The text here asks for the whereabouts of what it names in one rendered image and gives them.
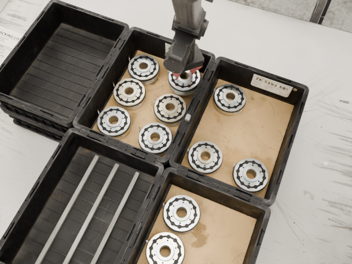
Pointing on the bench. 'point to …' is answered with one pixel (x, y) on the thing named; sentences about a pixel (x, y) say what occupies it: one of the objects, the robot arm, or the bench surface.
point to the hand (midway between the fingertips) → (184, 74)
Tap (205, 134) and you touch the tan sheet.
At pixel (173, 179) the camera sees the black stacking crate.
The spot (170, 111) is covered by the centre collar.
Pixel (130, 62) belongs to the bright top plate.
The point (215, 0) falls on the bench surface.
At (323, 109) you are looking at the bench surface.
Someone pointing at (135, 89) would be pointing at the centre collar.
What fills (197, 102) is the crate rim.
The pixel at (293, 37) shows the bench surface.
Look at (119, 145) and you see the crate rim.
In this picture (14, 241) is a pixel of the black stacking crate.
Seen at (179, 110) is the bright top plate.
